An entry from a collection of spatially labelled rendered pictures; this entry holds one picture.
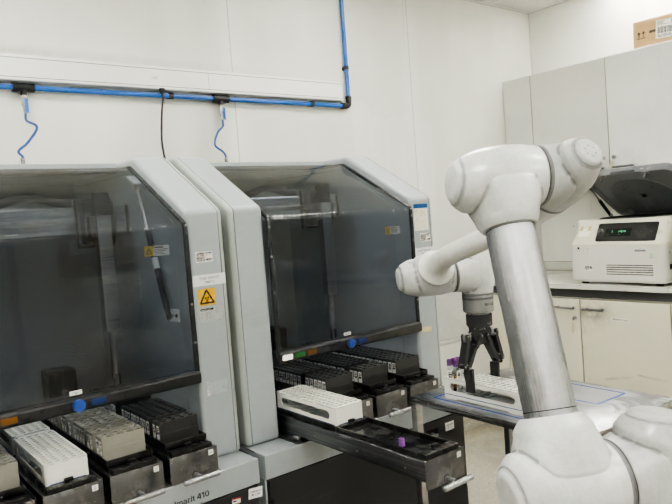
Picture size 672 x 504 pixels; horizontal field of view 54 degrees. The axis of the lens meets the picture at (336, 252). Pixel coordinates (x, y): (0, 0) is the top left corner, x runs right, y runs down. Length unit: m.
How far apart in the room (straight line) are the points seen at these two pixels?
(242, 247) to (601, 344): 2.58
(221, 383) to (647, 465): 1.12
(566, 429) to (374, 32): 2.99
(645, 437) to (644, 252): 2.53
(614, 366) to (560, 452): 2.77
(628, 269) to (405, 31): 1.84
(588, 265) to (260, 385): 2.46
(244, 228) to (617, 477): 1.17
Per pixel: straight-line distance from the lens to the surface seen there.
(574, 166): 1.43
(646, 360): 3.95
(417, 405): 2.11
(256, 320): 1.98
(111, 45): 3.10
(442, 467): 1.68
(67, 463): 1.77
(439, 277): 1.83
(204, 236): 1.89
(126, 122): 3.04
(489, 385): 1.98
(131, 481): 1.80
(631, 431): 1.39
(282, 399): 2.13
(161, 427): 1.88
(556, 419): 1.31
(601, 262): 3.98
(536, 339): 1.33
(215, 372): 1.93
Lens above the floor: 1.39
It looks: 3 degrees down
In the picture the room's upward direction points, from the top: 4 degrees counter-clockwise
